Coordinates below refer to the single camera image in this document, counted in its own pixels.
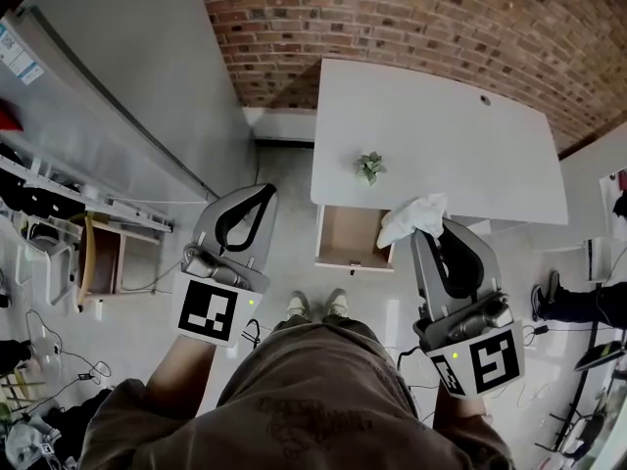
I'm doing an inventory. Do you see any person's right forearm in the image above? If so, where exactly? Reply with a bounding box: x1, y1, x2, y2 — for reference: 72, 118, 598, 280
432, 379, 494, 431

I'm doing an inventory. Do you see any person's right beige shoe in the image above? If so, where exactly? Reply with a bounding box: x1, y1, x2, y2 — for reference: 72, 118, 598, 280
322, 288, 351, 319

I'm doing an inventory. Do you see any red item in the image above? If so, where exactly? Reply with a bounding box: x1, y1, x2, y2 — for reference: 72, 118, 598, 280
0, 97, 26, 133

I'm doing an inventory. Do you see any blue and white sticker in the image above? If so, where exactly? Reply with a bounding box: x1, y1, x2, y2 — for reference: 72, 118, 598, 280
0, 21, 44, 86

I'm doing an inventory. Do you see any black floor cable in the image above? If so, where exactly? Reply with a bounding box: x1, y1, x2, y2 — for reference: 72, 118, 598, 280
395, 344, 438, 423
240, 317, 273, 351

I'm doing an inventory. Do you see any large grey refrigerator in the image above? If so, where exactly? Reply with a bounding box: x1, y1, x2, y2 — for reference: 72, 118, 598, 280
0, 0, 262, 206

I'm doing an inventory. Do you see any black metal stand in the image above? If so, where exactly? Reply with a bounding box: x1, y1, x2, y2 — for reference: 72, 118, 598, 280
547, 329, 627, 455

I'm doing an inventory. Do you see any wooden drawer with white front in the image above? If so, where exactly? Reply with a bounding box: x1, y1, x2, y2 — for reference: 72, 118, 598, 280
313, 204, 397, 274

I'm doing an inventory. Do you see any thin cable with power adapter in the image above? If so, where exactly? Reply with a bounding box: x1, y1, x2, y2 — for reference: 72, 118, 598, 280
24, 308, 114, 413

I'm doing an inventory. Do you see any person's left forearm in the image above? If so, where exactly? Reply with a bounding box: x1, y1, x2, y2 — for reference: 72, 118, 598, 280
145, 333, 217, 421

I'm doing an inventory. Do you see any person's left beige shoe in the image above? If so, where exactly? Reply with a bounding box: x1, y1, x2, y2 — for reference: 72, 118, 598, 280
285, 290, 312, 320

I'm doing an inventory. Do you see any white table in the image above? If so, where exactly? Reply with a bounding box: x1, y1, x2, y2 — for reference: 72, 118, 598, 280
310, 58, 570, 227

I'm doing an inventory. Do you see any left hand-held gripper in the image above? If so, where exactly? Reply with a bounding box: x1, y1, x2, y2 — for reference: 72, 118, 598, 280
176, 182, 281, 350

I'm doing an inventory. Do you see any small green potted plant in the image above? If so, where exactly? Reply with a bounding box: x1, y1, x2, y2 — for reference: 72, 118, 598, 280
353, 150, 389, 187

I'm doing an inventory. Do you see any white item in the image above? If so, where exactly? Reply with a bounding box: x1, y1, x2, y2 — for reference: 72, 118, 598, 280
375, 192, 451, 251

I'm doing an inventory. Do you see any person's brown shirt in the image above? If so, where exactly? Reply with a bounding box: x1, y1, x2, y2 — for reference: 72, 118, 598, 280
80, 316, 516, 470

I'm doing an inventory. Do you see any white metal rack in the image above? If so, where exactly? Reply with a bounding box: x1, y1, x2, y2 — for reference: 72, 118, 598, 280
0, 156, 175, 235

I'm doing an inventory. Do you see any wooden chair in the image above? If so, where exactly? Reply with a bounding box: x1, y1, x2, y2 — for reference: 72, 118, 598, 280
76, 212, 162, 313

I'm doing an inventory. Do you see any white box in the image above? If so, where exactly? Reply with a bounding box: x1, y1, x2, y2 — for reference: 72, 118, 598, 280
584, 237, 609, 283

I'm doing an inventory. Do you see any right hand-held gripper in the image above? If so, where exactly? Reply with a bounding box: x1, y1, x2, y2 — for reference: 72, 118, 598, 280
410, 217, 527, 401

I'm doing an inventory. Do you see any white plastic chair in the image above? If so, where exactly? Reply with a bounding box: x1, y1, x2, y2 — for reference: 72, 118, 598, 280
13, 239, 80, 308

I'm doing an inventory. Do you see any person's beige shoe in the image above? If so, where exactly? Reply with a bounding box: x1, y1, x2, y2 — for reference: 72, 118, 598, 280
322, 288, 351, 319
285, 290, 312, 320

